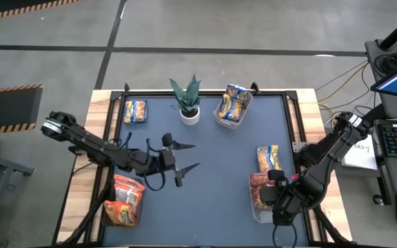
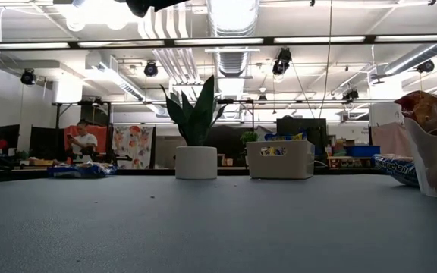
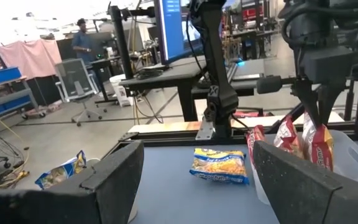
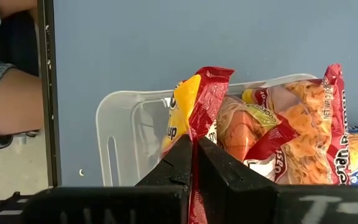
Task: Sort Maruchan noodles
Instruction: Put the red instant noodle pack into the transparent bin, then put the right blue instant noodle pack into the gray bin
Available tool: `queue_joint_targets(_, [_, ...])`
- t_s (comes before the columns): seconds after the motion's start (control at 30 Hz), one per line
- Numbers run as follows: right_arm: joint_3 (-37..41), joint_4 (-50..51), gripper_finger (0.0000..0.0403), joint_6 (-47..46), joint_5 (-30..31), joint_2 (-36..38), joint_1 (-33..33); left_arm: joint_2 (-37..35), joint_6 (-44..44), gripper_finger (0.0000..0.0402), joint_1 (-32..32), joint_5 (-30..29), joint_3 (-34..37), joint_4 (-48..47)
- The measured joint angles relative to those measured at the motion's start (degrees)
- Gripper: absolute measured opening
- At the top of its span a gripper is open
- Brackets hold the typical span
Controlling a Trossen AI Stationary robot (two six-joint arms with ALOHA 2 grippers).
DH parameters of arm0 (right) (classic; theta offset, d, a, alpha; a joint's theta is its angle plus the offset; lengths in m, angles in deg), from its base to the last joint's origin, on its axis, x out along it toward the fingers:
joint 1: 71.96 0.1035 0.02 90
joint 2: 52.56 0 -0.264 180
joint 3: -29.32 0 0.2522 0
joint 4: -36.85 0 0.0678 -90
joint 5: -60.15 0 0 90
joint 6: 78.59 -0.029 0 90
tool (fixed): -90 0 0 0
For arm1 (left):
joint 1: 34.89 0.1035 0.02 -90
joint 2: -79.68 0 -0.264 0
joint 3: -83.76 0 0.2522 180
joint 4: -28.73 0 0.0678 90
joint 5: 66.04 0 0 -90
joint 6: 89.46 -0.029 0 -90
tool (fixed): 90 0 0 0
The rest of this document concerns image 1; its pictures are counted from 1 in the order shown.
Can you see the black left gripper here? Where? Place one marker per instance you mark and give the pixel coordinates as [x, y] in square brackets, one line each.
[164, 160]

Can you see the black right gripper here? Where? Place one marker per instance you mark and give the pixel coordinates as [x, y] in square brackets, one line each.
[283, 199]

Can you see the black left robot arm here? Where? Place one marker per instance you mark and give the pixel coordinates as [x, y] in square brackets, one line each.
[91, 143]

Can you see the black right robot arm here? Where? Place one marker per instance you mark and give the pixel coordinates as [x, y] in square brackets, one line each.
[329, 155]

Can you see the clear plastic bin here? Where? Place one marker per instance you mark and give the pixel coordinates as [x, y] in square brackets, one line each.
[261, 217]

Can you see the white plastic bin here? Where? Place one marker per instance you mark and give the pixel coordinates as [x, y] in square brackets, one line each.
[224, 122]

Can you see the green plant in white pot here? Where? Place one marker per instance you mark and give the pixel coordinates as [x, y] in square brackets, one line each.
[189, 100]

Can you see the blue-grey table mat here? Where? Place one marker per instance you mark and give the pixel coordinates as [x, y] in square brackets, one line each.
[219, 227]

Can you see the white paper sheet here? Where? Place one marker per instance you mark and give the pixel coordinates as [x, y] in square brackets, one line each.
[364, 156]

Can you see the black caster wheel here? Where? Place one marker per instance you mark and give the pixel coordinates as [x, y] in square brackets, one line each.
[378, 199]

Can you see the grey equipment cart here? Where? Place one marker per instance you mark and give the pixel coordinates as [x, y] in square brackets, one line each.
[396, 106]

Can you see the black metal table frame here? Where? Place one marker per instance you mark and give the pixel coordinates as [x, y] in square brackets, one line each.
[150, 92]

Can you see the black clamp bracket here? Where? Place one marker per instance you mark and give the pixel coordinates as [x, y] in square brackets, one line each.
[74, 151]

